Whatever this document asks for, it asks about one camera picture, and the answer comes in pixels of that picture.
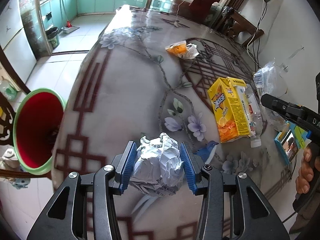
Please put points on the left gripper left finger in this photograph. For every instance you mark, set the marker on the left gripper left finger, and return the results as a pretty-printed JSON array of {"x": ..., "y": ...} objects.
[{"x": 81, "y": 197}]

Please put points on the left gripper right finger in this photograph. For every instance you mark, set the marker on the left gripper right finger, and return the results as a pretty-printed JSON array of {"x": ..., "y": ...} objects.
[{"x": 251, "y": 215}]

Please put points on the clear plastic bottle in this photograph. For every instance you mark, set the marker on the clear plastic bottle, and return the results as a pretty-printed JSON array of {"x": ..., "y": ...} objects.
[{"x": 255, "y": 118}]

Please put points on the yellow juice carton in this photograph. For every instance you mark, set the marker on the yellow juice carton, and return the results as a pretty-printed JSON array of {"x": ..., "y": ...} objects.
[{"x": 229, "y": 104}]

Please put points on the white paper ball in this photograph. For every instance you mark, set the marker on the white paper ball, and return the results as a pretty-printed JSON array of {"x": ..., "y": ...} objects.
[{"x": 158, "y": 169}]

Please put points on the orange snack wrapper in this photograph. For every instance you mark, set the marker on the orange snack wrapper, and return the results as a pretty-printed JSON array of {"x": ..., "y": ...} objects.
[{"x": 183, "y": 50}]

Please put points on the green red trash bin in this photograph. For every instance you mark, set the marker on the green red trash bin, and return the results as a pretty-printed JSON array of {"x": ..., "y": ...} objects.
[{"x": 36, "y": 125}]

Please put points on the black kitchen trash bin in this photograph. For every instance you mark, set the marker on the black kitchen trash bin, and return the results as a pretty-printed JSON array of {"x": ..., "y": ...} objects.
[{"x": 53, "y": 36}]

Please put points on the teal kitchen cabinets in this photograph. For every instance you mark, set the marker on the teal kitchen cabinets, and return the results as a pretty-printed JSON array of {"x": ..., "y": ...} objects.
[{"x": 52, "y": 12}]

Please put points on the person's right hand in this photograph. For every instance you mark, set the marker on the person's right hand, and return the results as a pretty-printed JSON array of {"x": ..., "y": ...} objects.
[{"x": 305, "y": 173}]

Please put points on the clear plastic bag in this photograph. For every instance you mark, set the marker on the clear plastic bag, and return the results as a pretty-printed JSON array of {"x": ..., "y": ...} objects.
[{"x": 257, "y": 78}]

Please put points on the dark wooden chair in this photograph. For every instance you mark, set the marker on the dark wooden chair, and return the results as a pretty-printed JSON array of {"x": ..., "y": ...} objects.
[{"x": 9, "y": 113}]

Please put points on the floral tablecloth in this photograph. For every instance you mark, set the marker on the floral tablecloth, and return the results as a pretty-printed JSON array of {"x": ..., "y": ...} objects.
[{"x": 130, "y": 87}]

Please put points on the white refrigerator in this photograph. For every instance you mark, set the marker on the white refrigerator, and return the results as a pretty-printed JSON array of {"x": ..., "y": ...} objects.
[{"x": 14, "y": 41}]

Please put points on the red mop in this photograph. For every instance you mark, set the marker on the red mop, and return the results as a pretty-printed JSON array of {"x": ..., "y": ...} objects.
[{"x": 68, "y": 23}]

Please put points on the wooden chair by wall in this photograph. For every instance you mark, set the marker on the wooden chair by wall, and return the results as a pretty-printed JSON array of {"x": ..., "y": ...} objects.
[{"x": 232, "y": 24}]

